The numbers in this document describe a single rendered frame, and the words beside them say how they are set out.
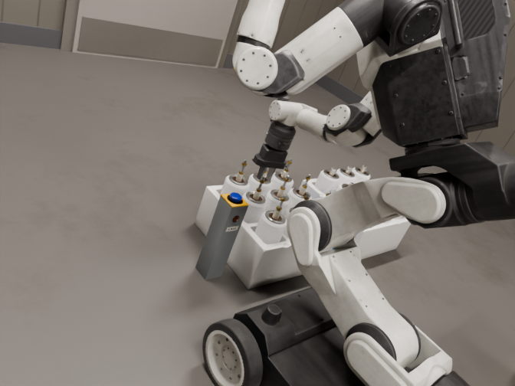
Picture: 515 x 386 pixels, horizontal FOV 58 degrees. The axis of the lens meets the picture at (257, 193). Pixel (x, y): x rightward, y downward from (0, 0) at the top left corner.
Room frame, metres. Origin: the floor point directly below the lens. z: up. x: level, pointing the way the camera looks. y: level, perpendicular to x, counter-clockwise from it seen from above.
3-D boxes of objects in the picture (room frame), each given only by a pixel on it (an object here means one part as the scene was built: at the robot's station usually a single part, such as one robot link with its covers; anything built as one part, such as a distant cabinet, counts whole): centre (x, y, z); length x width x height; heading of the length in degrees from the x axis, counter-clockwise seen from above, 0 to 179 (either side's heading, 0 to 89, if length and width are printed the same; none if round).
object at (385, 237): (1.95, -0.45, 0.09); 0.39 x 0.39 x 0.18; 49
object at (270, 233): (1.39, -0.09, 0.16); 0.10 x 0.10 x 0.18
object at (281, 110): (1.48, 0.01, 0.57); 0.11 x 0.11 x 0.11; 42
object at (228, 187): (1.55, 0.08, 0.16); 0.10 x 0.10 x 0.18
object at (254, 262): (1.56, -0.08, 0.09); 0.39 x 0.39 x 0.18; 47
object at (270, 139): (1.48, 0.00, 0.46); 0.13 x 0.10 x 0.12; 124
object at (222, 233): (1.30, 0.06, 0.16); 0.07 x 0.07 x 0.31; 47
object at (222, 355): (0.88, -0.09, 0.10); 0.20 x 0.05 x 0.20; 49
